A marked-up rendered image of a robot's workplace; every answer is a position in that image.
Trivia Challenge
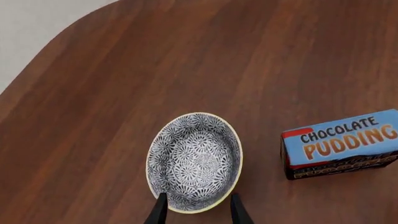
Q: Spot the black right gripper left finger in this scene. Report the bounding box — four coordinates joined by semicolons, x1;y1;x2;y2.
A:
143;192;169;224

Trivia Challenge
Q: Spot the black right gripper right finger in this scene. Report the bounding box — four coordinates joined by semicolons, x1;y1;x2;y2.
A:
230;192;255;224

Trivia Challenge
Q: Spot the black and white patterned bowl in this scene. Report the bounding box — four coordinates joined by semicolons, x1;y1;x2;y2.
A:
145;112;244;214

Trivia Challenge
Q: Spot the blue chocolate pudding box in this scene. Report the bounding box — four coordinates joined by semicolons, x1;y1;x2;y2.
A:
280;108;398;181

